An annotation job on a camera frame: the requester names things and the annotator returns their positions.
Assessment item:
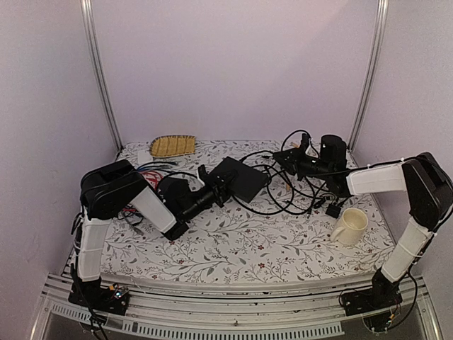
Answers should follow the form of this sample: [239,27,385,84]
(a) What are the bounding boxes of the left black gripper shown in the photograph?
[183,169,239,222]

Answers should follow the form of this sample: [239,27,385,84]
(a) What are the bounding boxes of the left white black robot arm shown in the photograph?
[69,160,238,315]

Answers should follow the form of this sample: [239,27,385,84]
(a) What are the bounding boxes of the left aluminium frame post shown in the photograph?
[80,0,123,152]

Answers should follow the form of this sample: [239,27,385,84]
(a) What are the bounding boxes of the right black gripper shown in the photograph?
[275,144,333,181]

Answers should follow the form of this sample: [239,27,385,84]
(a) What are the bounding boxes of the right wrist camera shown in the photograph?
[320,135,347,168]

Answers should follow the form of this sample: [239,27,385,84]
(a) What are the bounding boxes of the black cable tangle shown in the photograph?
[141,130,351,216]

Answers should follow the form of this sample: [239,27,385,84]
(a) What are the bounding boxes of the cream ceramic mug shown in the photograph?
[330,208,368,246]

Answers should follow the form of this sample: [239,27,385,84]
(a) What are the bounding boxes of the black plug adapter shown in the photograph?
[326,203,341,219]

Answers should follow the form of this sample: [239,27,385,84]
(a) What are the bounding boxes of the white floral table mat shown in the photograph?
[101,140,394,285]

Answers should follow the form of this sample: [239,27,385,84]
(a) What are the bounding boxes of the black network switch box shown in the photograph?
[211,157,270,203]

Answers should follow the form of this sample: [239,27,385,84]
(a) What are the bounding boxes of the woven bamboo tray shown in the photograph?
[149,135,196,158]

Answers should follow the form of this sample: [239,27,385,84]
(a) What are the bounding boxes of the red and blue wire bundle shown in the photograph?
[120,162,180,222]

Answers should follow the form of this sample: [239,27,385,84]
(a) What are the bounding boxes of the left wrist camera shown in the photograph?
[157,177,192,215]

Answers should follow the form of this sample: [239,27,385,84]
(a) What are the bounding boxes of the aluminium front rail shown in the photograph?
[30,273,444,339]

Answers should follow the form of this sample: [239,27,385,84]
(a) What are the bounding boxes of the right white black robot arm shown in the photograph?
[273,147,452,316]

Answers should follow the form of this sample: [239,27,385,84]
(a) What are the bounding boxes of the right aluminium frame post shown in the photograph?
[348,0,389,153]

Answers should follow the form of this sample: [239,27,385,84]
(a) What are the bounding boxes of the white card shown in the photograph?
[137,150,153,166]

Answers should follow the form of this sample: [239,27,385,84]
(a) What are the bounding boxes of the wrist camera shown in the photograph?
[157,177,192,215]
[320,135,347,168]

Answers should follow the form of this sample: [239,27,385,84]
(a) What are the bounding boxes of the aluminium frame post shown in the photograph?
[80,0,123,152]
[348,0,389,153]

